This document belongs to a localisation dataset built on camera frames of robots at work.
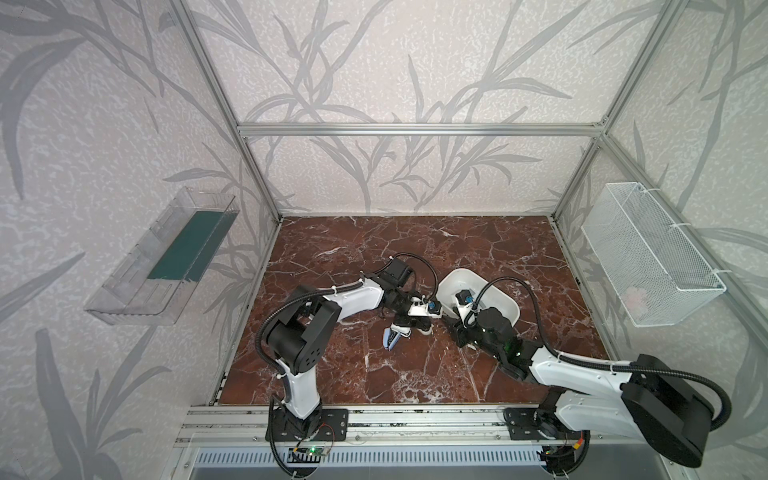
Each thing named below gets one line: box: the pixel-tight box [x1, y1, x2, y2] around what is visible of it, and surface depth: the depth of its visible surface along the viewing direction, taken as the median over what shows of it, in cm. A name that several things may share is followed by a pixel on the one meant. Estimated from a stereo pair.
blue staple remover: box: [383, 327, 401, 351], surface depth 88 cm
